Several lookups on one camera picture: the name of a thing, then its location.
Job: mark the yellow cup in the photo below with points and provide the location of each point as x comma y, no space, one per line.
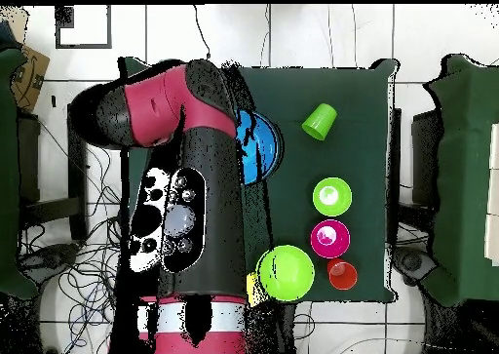
252,289

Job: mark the grey caster base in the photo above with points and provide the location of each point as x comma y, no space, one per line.
413,262

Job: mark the green cup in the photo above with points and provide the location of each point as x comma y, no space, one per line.
319,122

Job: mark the pink bowl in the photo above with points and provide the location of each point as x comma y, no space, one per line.
335,246

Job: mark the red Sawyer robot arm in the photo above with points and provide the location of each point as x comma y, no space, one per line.
214,213

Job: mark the small green bowl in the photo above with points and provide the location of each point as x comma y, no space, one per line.
332,204

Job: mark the black caster base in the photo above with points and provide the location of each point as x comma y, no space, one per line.
50,256

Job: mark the black square frame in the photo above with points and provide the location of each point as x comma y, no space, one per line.
57,38

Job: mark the large green bowl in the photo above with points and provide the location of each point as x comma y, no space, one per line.
286,273

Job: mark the green cloth side table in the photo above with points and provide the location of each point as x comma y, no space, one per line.
468,174
7,174

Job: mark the white box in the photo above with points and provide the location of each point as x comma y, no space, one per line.
493,213

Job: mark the black stand frame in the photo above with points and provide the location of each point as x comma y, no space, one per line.
76,194
425,155

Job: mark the cardboard box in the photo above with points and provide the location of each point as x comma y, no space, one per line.
29,77

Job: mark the dark green table cloth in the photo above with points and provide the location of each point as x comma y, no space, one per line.
331,88

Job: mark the blue bowl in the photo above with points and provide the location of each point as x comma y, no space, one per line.
265,147

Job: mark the red-orange cup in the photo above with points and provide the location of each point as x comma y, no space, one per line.
343,276

